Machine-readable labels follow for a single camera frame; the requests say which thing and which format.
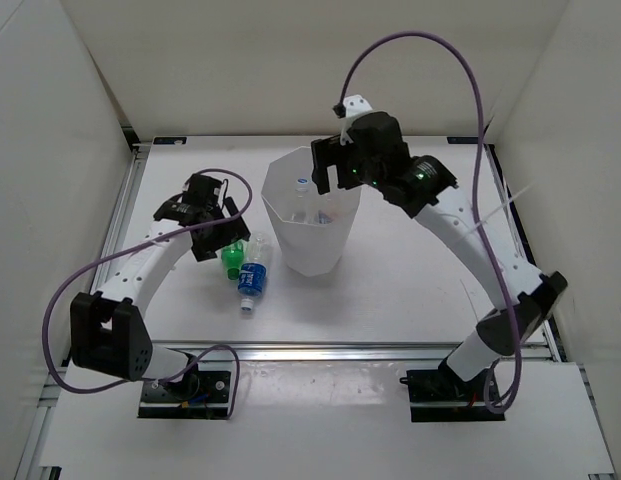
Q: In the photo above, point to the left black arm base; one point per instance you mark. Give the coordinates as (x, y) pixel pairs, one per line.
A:
(203, 394)

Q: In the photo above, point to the white octagonal bin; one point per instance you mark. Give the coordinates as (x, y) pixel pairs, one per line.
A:
(311, 229)

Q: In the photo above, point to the orange blue label bottle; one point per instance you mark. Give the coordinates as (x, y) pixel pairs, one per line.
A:
(310, 209)

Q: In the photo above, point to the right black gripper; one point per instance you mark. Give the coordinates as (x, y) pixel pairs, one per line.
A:
(331, 153)

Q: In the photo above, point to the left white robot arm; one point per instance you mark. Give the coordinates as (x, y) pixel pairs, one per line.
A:
(108, 332)

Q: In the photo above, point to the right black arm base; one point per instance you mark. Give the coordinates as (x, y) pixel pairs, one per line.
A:
(434, 398)

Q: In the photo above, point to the green plastic bottle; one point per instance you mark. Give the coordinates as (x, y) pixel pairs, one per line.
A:
(232, 257)

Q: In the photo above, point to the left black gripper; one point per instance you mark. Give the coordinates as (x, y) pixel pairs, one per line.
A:
(233, 231)

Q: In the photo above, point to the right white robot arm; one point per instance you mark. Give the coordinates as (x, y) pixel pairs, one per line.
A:
(521, 294)

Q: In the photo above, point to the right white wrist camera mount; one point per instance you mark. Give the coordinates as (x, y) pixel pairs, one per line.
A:
(347, 111)

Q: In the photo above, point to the blue label clear bottle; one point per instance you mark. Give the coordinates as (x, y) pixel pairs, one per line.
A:
(254, 270)

